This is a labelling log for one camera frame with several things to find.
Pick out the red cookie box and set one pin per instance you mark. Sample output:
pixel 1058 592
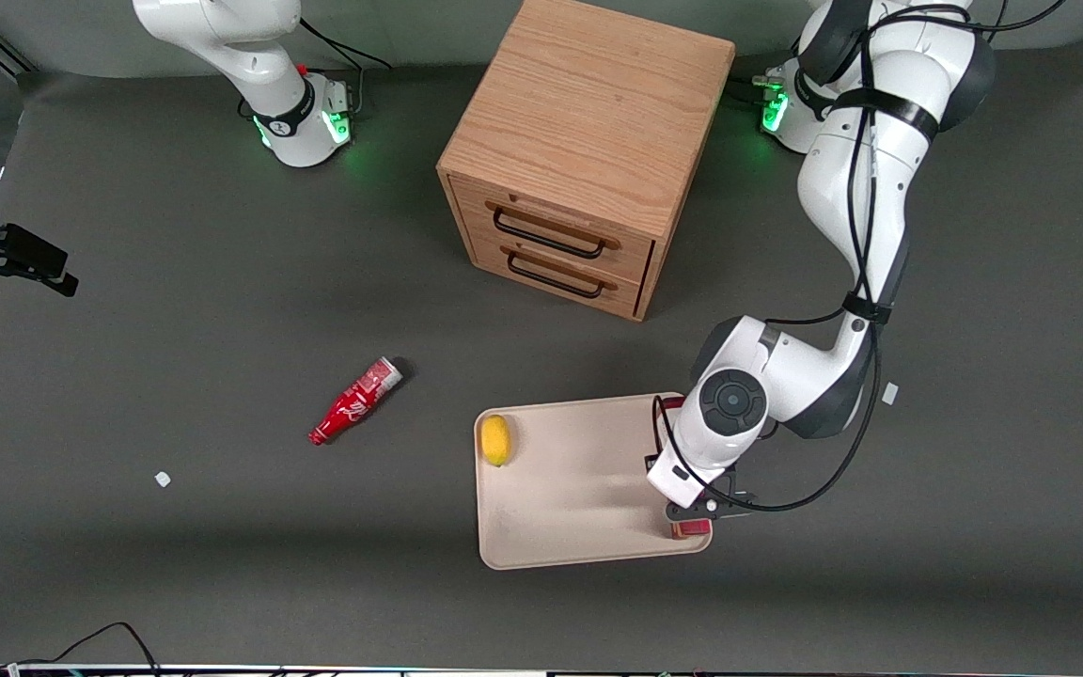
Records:
pixel 692 530

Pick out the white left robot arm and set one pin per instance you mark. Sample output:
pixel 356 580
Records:
pixel 880 188

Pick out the beige plastic tray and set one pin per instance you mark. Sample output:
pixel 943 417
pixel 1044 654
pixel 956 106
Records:
pixel 579 489

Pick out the yellow lemon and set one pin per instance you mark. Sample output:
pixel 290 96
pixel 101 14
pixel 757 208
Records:
pixel 495 439

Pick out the wooden drawer front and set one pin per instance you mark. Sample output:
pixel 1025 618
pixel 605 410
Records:
pixel 633 258
pixel 623 296

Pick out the red cola bottle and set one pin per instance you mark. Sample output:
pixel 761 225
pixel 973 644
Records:
pixel 353 404

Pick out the wooden drawer cabinet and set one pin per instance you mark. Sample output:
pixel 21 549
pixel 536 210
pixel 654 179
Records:
pixel 588 94

